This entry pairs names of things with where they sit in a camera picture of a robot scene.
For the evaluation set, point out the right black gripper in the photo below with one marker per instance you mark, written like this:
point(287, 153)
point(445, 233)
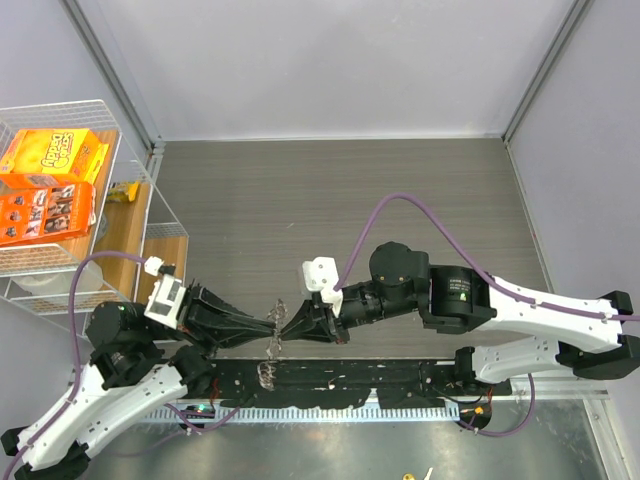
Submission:
point(308, 316)

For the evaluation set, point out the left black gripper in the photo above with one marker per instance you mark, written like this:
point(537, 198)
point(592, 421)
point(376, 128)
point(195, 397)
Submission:
point(202, 308)

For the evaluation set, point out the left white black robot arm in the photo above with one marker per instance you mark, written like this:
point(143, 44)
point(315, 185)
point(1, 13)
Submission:
point(144, 356)

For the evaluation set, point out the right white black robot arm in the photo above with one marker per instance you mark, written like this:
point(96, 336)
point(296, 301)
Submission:
point(583, 336)

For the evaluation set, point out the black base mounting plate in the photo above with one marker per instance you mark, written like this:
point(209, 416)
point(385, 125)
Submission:
point(340, 383)

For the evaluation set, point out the wooden shelf board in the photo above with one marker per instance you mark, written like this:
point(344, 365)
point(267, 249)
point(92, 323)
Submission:
point(147, 226)

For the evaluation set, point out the small yellow packet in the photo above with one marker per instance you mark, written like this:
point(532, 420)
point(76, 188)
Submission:
point(122, 192)

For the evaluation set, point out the orange photo printed box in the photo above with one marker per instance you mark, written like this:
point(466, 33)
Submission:
point(47, 215)

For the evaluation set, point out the yellow orange cereal box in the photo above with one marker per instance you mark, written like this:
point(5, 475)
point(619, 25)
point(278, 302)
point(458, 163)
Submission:
point(52, 158)

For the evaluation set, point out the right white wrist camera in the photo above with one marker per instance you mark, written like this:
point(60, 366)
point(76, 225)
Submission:
point(321, 275)

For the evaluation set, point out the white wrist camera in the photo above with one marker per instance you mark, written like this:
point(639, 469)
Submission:
point(165, 301)
point(321, 275)

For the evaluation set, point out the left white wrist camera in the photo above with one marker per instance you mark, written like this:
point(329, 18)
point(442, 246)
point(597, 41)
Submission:
point(165, 301)

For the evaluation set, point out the slotted grey cable duct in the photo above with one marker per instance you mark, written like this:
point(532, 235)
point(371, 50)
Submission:
point(370, 412)

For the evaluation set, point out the white wire basket rack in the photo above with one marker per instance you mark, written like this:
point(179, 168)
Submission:
point(30, 280)

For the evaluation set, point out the aluminium frame rail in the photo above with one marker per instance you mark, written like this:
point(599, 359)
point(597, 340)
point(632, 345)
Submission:
point(563, 388)

